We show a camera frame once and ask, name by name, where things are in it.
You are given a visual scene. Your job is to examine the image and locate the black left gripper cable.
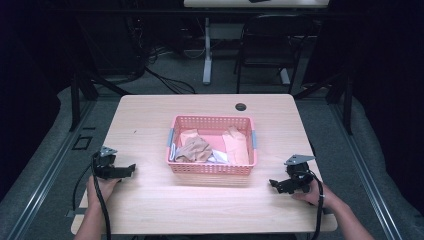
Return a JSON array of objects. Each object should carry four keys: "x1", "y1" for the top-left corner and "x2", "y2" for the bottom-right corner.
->
[{"x1": 72, "y1": 155, "x2": 113, "y2": 240}]

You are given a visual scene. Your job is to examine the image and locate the black floor cables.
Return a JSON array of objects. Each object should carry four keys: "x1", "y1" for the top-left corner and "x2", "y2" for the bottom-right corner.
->
[{"x1": 124, "y1": 14, "x2": 205, "y2": 96}]

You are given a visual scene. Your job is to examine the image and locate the person's right hand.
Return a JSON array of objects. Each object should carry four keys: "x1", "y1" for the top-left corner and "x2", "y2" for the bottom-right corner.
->
[{"x1": 291, "y1": 179, "x2": 336, "y2": 208}]

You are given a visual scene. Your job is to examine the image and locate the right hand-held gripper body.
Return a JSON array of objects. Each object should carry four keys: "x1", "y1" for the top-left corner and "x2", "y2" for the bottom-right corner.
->
[{"x1": 279, "y1": 153, "x2": 316, "y2": 195}]

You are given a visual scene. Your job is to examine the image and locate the person's left hand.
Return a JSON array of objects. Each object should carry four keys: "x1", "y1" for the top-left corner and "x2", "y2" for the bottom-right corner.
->
[{"x1": 86, "y1": 175, "x2": 123, "y2": 208}]

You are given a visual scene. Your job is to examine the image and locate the white desk leg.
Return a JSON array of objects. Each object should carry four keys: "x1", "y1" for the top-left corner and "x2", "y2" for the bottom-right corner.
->
[{"x1": 202, "y1": 17, "x2": 214, "y2": 86}]

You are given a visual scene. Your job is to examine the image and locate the grey floor rail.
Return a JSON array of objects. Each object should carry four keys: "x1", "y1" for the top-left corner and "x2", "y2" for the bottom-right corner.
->
[
  {"x1": 5, "y1": 99, "x2": 98, "y2": 240},
  {"x1": 328, "y1": 103, "x2": 404, "y2": 240}
]

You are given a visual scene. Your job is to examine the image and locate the pink plastic basket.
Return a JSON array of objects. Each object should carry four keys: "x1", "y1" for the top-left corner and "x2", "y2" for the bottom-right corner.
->
[{"x1": 165, "y1": 115, "x2": 258, "y2": 177}]

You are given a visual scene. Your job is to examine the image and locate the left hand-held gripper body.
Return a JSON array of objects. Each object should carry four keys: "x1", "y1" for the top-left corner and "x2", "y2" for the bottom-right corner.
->
[{"x1": 91, "y1": 145, "x2": 120, "y2": 181}]

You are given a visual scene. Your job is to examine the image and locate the white crumpled cloth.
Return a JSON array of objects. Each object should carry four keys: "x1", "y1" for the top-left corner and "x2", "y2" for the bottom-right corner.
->
[{"x1": 169, "y1": 143, "x2": 230, "y2": 165}]

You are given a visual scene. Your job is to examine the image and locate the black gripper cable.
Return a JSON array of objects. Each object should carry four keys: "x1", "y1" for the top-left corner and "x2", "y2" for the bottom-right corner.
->
[
  {"x1": 299, "y1": 170, "x2": 326, "y2": 240},
  {"x1": 72, "y1": 155, "x2": 113, "y2": 240}
]

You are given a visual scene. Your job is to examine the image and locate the black chair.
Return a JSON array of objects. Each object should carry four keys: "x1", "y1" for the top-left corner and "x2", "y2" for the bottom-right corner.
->
[{"x1": 233, "y1": 13, "x2": 315, "y2": 95}]

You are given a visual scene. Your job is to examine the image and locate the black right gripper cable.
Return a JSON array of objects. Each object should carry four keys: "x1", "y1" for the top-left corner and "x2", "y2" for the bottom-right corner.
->
[{"x1": 299, "y1": 170, "x2": 326, "y2": 240}]

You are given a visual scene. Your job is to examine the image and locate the wooden table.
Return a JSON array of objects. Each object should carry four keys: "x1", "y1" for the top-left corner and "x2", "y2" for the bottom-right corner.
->
[{"x1": 70, "y1": 93, "x2": 338, "y2": 236}]

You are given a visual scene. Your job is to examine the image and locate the peach flat sock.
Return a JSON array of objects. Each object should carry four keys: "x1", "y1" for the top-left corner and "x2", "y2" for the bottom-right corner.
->
[{"x1": 221, "y1": 126, "x2": 251, "y2": 166}]

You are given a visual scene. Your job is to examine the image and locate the white desk foot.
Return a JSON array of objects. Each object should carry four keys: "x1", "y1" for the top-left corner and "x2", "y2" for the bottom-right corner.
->
[{"x1": 279, "y1": 67, "x2": 292, "y2": 86}]

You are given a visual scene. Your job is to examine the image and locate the black metal stand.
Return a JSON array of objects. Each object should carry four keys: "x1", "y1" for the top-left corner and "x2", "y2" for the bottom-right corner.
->
[
  {"x1": 293, "y1": 64, "x2": 355, "y2": 136},
  {"x1": 67, "y1": 64, "x2": 132, "y2": 133}
]

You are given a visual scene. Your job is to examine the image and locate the tan crumpled sock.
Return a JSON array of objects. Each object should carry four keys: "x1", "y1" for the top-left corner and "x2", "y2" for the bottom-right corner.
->
[{"x1": 174, "y1": 135, "x2": 214, "y2": 164}]

